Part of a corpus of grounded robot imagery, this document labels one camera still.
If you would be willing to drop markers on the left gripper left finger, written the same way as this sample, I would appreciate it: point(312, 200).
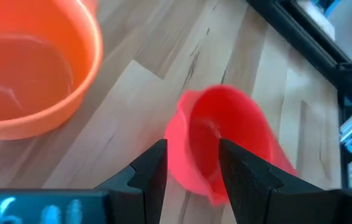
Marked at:
point(148, 186)

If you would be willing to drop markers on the orange measuring cup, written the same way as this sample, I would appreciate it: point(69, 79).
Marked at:
point(23, 77)

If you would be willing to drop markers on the black aluminium table frame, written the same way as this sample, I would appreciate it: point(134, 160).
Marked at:
point(303, 34)

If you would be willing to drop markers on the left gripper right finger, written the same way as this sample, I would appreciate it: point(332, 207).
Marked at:
point(250, 193)

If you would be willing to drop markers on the red measuring cup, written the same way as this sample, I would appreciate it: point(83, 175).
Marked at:
point(232, 118)

